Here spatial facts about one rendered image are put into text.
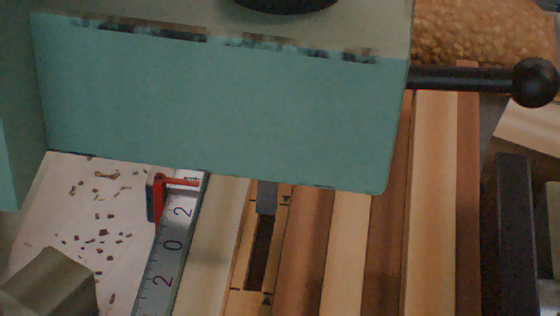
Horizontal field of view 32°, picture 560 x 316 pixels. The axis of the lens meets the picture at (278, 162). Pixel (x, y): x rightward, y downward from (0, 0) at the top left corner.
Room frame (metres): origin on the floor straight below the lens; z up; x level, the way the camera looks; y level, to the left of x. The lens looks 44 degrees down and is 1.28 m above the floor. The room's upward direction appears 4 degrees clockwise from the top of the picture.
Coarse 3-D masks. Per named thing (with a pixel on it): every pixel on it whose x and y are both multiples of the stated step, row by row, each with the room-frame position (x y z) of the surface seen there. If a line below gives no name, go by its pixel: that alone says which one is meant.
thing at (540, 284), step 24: (504, 168) 0.30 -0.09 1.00; (528, 168) 0.30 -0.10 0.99; (504, 192) 0.29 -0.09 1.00; (528, 192) 0.29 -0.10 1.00; (480, 216) 0.30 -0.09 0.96; (504, 216) 0.27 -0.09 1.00; (528, 216) 0.27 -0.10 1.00; (504, 240) 0.26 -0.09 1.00; (528, 240) 0.26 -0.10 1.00; (504, 264) 0.25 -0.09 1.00; (528, 264) 0.25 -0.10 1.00; (504, 288) 0.24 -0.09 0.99; (528, 288) 0.24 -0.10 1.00; (552, 288) 0.26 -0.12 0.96; (504, 312) 0.22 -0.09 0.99; (528, 312) 0.22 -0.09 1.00; (552, 312) 0.25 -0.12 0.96
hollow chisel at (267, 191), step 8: (264, 184) 0.31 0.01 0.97; (272, 184) 0.31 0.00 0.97; (256, 192) 0.31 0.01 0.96; (264, 192) 0.31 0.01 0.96; (272, 192) 0.31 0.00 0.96; (256, 200) 0.31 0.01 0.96; (264, 200) 0.31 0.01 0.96; (272, 200) 0.31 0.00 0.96; (256, 208) 0.31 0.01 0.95; (264, 208) 0.31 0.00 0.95; (272, 208) 0.31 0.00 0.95
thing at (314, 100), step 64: (64, 0) 0.29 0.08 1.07; (128, 0) 0.29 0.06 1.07; (192, 0) 0.30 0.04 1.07; (384, 0) 0.31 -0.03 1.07; (64, 64) 0.28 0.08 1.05; (128, 64) 0.28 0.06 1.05; (192, 64) 0.28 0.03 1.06; (256, 64) 0.28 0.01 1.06; (320, 64) 0.27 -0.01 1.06; (384, 64) 0.27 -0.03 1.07; (64, 128) 0.28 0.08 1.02; (128, 128) 0.28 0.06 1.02; (192, 128) 0.28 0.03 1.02; (256, 128) 0.28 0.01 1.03; (320, 128) 0.27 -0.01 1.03; (384, 128) 0.27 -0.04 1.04
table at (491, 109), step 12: (552, 12) 0.56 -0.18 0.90; (480, 96) 0.46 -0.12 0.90; (492, 96) 0.46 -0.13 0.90; (504, 96) 0.46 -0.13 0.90; (480, 108) 0.45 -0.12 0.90; (492, 108) 0.45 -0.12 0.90; (504, 108) 0.45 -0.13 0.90; (480, 120) 0.44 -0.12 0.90; (492, 120) 0.44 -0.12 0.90; (480, 132) 0.43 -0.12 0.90; (492, 132) 0.43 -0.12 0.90; (480, 144) 0.42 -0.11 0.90; (480, 156) 0.41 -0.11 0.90; (480, 168) 0.40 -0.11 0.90; (480, 192) 0.38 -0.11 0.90; (480, 204) 0.37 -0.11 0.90
